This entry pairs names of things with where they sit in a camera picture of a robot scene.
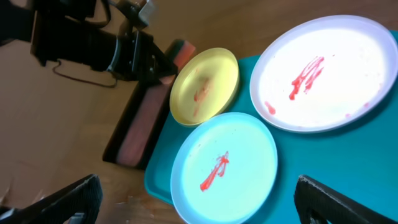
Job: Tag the teal plastic tray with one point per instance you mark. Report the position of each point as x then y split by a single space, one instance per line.
358 160

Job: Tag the white plate with sauce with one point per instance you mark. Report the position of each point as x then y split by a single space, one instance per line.
324 74

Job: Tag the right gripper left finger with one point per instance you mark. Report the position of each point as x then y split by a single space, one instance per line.
78 202

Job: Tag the black rectangular sponge tray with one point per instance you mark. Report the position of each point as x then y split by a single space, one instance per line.
138 129

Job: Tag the yellow-green plate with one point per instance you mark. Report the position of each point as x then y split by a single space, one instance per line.
205 87

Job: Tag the light blue plate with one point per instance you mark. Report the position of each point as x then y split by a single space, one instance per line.
224 171

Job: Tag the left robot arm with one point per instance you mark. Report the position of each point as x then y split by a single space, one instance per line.
61 30

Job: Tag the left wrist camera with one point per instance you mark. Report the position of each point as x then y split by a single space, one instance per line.
137 14

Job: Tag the green and orange sponge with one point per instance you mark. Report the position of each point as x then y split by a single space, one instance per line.
179 52

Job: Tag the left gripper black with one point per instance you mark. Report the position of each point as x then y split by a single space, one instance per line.
137 58

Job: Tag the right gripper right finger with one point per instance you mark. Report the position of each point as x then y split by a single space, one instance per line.
317 203

